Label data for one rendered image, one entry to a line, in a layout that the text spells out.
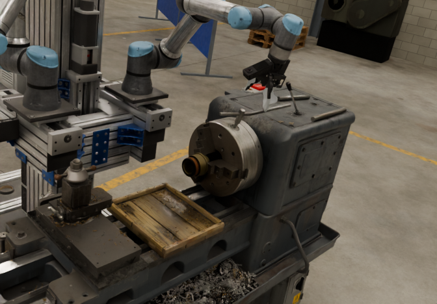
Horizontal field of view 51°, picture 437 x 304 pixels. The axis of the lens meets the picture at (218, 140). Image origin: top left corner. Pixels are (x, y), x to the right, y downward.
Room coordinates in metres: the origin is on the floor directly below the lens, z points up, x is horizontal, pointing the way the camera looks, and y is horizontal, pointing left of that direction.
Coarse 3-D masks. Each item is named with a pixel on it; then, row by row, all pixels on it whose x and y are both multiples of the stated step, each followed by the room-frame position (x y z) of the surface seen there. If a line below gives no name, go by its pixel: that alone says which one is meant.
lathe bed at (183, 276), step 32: (192, 192) 1.80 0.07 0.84; (224, 224) 1.56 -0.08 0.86; (0, 256) 1.16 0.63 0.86; (32, 256) 1.18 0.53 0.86; (160, 256) 1.30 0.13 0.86; (192, 256) 1.44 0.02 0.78; (224, 256) 1.58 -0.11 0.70; (0, 288) 1.08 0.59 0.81; (32, 288) 1.15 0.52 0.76; (160, 288) 1.32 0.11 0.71
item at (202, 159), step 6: (192, 156) 1.61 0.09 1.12; (198, 156) 1.61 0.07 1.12; (204, 156) 1.64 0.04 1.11; (186, 162) 1.60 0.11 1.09; (192, 162) 1.57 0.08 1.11; (198, 162) 1.59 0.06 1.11; (204, 162) 1.60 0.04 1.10; (186, 168) 1.60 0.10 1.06; (192, 168) 1.56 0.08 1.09; (198, 168) 1.58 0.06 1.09; (204, 168) 1.59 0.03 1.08; (186, 174) 1.58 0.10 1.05; (192, 174) 1.56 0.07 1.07; (198, 174) 1.58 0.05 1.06; (204, 174) 1.60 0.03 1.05
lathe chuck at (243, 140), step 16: (224, 128) 1.67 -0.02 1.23; (240, 128) 1.71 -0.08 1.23; (192, 144) 1.78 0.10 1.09; (224, 144) 1.66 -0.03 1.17; (240, 144) 1.63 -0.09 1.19; (224, 160) 1.65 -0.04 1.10; (240, 160) 1.60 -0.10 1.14; (256, 160) 1.65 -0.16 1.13; (208, 176) 1.70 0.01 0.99; (224, 192) 1.63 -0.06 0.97
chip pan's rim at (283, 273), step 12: (324, 228) 2.12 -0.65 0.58; (312, 252) 1.86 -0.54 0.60; (276, 264) 1.79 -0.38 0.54; (300, 264) 1.81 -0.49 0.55; (252, 276) 1.66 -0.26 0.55; (276, 276) 1.66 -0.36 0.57; (288, 276) 1.75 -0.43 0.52; (264, 288) 1.60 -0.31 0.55; (240, 300) 1.45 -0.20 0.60; (252, 300) 1.55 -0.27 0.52
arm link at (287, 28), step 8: (288, 16) 1.64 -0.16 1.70; (296, 16) 1.68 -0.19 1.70; (280, 24) 1.66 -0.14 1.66; (288, 24) 1.63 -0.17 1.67; (296, 24) 1.63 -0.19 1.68; (280, 32) 1.64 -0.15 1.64; (288, 32) 1.63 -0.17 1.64; (296, 32) 1.63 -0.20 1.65; (280, 40) 1.64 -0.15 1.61; (288, 40) 1.63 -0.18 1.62; (296, 40) 1.66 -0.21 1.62; (280, 48) 1.64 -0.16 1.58; (288, 48) 1.64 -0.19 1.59
